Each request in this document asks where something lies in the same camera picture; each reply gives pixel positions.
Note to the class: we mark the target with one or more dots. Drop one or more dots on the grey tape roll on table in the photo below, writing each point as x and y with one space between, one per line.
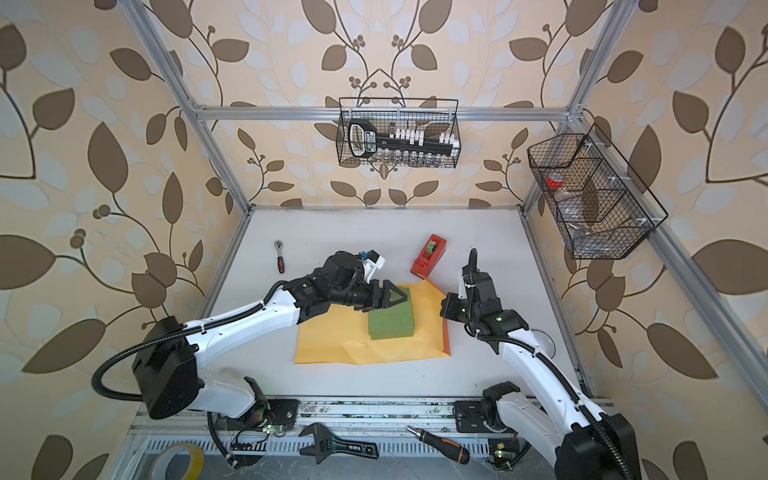
546 343

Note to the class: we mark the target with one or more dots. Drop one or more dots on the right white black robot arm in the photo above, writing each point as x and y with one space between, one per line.
567 428

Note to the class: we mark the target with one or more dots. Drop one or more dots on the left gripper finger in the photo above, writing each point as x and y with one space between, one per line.
389 295
375 302

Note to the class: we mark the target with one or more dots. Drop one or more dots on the black socket set holder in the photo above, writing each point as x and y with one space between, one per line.
365 141

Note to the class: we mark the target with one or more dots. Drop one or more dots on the aluminium front rail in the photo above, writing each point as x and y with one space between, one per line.
365 416

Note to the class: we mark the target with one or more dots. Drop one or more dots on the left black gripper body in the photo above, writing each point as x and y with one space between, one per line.
355 293

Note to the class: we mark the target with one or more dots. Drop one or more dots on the yellow orange wrapping paper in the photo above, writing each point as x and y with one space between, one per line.
341 335

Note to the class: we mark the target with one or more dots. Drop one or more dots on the red tape dispenser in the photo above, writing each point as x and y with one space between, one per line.
429 257

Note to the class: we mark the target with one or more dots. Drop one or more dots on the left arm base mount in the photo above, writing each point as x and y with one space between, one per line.
276 415

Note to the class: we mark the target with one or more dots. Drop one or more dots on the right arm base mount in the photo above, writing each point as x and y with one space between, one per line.
481 416

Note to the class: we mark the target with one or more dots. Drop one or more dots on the black wire basket wall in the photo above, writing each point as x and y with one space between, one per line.
435 115
605 209

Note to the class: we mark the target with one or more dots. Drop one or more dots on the black adjustable wrench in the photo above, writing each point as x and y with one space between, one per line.
325 444

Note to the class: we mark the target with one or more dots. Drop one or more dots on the black wire basket back wall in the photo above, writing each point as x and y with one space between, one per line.
435 115

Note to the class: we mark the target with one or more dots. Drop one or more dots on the small red-handled ratchet wrench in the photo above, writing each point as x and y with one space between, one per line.
278 245

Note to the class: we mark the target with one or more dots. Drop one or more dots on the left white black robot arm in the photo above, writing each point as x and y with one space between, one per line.
169 372

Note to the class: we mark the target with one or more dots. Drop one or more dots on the green gift box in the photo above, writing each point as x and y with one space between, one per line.
394 322

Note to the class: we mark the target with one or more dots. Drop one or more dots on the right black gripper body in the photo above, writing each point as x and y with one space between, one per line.
473 315

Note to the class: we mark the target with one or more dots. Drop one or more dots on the black wire basket right wall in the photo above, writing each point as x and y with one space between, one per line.
605 209

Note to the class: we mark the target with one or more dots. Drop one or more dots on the black orange screwdriver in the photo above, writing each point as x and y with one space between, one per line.
448 448

